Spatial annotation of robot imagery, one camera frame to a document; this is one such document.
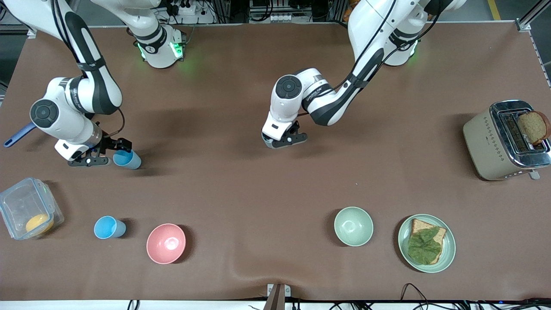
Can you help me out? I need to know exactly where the light blue plastic cup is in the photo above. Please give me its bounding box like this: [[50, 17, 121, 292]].
[[94, 216, 127, 239], [113, 149, 142, 170]]

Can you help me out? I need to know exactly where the brown table mat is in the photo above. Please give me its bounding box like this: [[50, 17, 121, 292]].
[[0, 22, 551, 302]]

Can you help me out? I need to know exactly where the clear plastic food container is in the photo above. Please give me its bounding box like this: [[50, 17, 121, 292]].
[[0, 177, 65, 240]]

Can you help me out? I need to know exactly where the orange round food piece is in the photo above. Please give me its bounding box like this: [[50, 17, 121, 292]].
[[25, 214, 55, 236]]

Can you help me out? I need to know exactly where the pink bowl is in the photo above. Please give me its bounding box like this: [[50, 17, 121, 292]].
[[146, 223, 187, 264]]

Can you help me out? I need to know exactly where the pale green bowl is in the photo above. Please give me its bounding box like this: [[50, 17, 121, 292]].
[[334, 207, 374, 247]]

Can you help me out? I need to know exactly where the white power strip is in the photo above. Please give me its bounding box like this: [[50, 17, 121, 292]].
[[171, 1, 204, 16]]

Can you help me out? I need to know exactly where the brown bread slice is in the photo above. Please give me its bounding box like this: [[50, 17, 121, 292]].
[[409, 218, 447, 265]]

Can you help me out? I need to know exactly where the green lettuce leaf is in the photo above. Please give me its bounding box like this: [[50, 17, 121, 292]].
[[407, 226, 443, 264]]

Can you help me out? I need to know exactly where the beige and chrome toaster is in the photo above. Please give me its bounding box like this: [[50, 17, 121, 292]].
[[463, 99, 551, 182]]

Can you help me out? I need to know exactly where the pale green plate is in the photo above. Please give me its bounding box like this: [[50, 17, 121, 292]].
[[397, 214, 456, 273]]

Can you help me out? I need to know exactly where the brown toast slice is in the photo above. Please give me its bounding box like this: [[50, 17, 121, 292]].
[[517, 111, 551, 146]]

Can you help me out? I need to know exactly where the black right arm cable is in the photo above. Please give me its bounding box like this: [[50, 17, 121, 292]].
[[108, 108, 126, 139]]

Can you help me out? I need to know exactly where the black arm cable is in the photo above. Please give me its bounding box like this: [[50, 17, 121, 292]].
[[297, 0, 444, 118], [108, 108, 126, 139]]

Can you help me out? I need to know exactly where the black pot with blue handle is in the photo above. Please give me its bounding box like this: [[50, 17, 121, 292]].
[[3, 113, 96, 149]]

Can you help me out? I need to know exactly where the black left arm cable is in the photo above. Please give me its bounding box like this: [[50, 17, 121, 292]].
[[297, 0, 444, 118]]

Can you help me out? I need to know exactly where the aluminium frame post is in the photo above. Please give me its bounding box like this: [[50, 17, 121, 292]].
[[0, 17, 37, 39], [516, 0, 551, 32]]

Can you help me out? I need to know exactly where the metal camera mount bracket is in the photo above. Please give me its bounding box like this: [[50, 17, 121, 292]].
[[266, 283, 292, 310]]

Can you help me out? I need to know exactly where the black looped cable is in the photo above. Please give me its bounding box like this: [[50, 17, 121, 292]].
[[400, 282, 431, 310]]

